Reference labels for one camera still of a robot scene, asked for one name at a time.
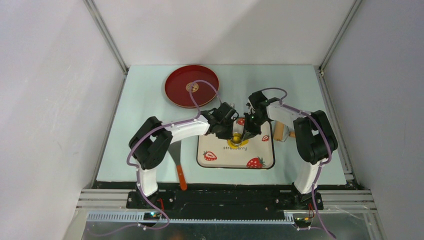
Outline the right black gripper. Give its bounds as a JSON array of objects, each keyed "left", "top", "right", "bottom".
[{"left": 241, "top": 114, "right": 267, "bottom": 144}]

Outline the yellow dough ball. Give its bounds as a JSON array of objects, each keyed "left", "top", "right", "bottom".
[{"left": 227, "top": 137, "right": 249, "bottom": 149}]

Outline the white strawberry print tray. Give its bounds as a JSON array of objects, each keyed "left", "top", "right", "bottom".
[{"left": 197, "top": 122, "right": 275, "bottom": 170}]

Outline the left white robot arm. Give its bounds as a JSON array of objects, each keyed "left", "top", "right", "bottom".
[{"left": 126, "top": 102, "right": 239, "bottom": 208}]

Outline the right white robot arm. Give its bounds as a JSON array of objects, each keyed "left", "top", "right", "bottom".
[{"left": 241, "top": 91, "right": 338, "bottom": 209}]

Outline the round red lacquer tray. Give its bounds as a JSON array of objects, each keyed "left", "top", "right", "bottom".
[{"left": 164, "top": 65, "right": 220, "bottom": 109}]

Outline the orange handled metal scraper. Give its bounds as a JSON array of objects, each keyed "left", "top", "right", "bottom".
[{"left": 171, "top": 148, "right": 188, "bottom": 191}]

